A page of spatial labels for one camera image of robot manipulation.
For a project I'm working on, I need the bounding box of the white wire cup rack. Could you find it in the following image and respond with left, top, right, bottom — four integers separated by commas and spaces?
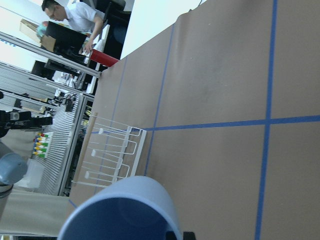
72, 112, 147, 188

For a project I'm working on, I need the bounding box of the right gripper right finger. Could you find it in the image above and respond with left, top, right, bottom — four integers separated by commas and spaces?
183, 231, 196, 240

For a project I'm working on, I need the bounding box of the black monitor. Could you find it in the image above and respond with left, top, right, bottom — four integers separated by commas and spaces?
45, 21, 87, 55

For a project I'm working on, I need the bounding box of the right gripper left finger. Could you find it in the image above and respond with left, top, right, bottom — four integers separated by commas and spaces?
165, 231, 177, 240

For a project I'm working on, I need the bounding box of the red cylinder roll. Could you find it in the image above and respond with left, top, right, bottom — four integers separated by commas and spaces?
89, 49, 119, 67

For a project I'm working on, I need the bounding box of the man in white shirt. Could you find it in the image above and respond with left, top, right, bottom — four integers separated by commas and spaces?
41, 0, 105, 54

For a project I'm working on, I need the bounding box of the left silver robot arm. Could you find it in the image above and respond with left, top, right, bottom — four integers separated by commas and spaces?
0, 142, 28, 201

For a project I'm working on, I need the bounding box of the blue plastic cup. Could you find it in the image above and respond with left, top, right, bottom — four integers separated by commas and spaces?
58, 176, 183, 240

